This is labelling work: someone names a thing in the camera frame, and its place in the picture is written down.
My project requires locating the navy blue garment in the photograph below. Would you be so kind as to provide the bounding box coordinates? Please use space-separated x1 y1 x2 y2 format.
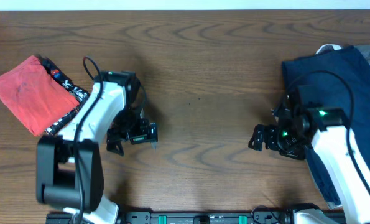
280 45 370 206

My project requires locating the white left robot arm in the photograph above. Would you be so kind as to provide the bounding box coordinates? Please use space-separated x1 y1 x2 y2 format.
36 71 158 223

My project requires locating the black printed folded shirt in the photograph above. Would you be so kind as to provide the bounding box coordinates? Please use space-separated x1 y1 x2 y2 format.
40 57 90 136

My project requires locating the grey aluminium base rail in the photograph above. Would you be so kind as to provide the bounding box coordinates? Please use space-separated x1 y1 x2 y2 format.
123 210 295 224

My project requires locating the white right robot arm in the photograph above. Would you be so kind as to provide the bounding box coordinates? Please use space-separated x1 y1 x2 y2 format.
248 85 370 223

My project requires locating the red orange t-shirt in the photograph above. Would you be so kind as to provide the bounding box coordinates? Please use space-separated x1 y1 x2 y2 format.
0 55 81 137

